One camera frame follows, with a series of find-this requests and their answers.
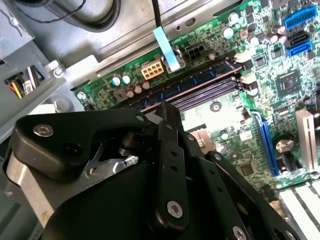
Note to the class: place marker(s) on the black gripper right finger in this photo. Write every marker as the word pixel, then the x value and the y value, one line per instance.
pixel 205 170

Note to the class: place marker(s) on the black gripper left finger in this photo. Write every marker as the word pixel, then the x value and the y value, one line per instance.
pixel 62 140

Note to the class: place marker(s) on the RAM stick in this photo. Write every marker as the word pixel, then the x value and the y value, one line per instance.
pixel 200 77

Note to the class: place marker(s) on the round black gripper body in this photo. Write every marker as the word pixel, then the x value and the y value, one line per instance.
pixel 105 212

